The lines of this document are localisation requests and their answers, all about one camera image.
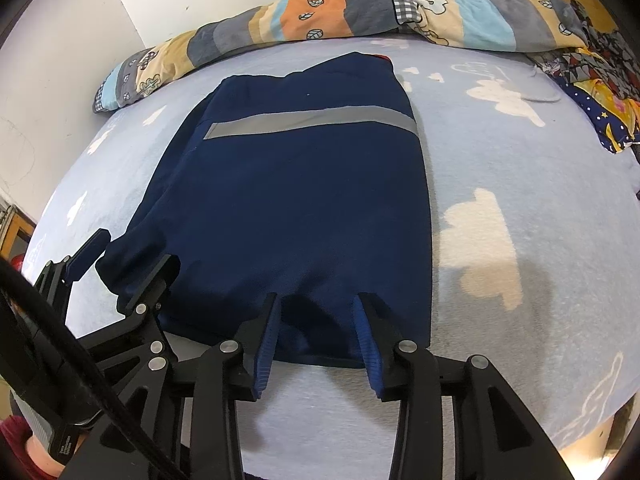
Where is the white cable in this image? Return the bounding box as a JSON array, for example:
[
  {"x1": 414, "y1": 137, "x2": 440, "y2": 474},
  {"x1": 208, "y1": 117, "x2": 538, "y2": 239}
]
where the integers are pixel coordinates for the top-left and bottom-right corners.
[{"x1": 519, "y1": 66, "x2": 564, "y2": 104}]

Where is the wooden cabinet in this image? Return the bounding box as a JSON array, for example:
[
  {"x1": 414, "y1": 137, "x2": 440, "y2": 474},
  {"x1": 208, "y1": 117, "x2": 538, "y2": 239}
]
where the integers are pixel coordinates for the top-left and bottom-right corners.
[{"x1": 0, "y1": 194, "x2": 37, "y2": 262}]

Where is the navy star print pillow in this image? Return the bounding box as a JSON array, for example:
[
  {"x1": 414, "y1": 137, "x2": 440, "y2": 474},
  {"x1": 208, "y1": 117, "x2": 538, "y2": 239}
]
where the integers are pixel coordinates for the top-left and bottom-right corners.
[{"x1": 559, "y1": 74, "x2": 640, "y2": 154}]

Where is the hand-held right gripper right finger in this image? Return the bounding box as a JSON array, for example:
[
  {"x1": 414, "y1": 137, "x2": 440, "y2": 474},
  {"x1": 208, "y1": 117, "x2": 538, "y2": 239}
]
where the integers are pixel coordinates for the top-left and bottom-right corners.
[{"x1": 353, "y1": 293, "x2": 576, "y2": 480}]

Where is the yellow printed cloth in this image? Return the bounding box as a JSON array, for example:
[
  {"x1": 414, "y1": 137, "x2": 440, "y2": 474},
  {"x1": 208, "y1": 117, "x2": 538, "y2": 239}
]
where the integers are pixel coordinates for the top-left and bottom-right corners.
[{"x1": 574, "y1": 47, "x2": 640, "y2": 113}]

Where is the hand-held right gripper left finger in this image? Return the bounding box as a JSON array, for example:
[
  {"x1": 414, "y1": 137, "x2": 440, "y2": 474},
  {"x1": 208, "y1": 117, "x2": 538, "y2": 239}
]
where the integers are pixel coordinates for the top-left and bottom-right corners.
[{"x1": 60, "y1": 292, "x2": 280, "y2": 480}]

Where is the navy blue work jacket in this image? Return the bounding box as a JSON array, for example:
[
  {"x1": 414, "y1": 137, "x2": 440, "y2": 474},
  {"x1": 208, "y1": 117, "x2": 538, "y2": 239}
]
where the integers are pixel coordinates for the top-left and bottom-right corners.
[{"x1": 94, "y1": 51, "x2": 434, "y2": 369}]

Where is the person's left forearm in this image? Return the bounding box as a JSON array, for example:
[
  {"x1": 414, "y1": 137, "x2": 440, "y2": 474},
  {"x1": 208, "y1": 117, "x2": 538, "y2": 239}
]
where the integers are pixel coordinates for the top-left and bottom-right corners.
[{"x1": 0, "y1": 417, "x2": 69, "y2": 480}]

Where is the grey red patterned cloth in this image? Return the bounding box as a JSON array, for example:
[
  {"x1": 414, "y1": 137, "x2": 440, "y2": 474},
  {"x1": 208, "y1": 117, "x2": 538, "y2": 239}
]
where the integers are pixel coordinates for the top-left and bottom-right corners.
[{"x1": 529, "y1": 0, "x2": 640, "y2": 102}]

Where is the rolled patchwork quilt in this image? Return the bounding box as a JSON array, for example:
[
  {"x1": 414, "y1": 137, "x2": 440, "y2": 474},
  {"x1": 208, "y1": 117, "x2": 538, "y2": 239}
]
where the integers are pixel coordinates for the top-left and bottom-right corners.
[{"x1": 91, "y1": 0, "x2": 592, "y2": 115}]

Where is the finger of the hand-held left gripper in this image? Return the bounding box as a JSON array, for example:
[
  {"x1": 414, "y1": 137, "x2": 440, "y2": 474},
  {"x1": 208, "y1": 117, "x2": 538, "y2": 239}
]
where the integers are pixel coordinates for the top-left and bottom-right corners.
[
  {"x1": 32, "y1": 228, "x2": 112, "y2": 312},
  {"x1": 77, "y1": 253, "x2": 182, "y2": 377}
]

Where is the black cable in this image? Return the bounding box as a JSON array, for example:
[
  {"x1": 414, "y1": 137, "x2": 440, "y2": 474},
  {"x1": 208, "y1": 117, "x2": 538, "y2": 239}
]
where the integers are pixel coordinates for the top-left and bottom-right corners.
[{"x1": 0, "y1": 259, "x2": 188, "y2": 480}]

